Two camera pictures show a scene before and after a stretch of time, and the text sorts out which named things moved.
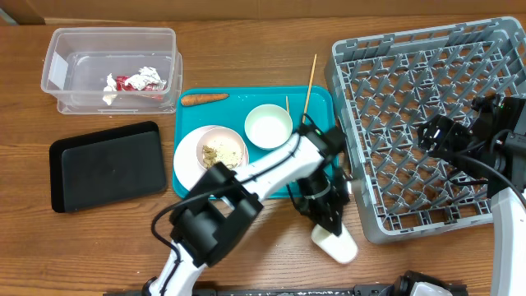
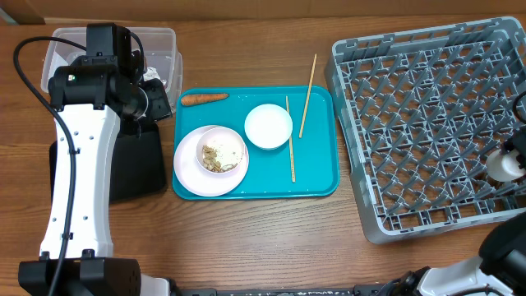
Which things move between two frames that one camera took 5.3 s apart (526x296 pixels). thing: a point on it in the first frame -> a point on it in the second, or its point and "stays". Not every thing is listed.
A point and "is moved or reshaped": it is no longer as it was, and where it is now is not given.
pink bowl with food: x=222 y=145 stays
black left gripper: x=326 y=216 -> x=161 y=108
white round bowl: x=268 y=126 stays
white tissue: x=147 y=76 stays
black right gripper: x=453 y=133 -> x=517 y=142
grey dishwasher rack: x=385 y=86 stays
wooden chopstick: x=309 y=88 stays
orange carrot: x=197 y=99 stays
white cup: x=341 y=248 is moved or reshaped
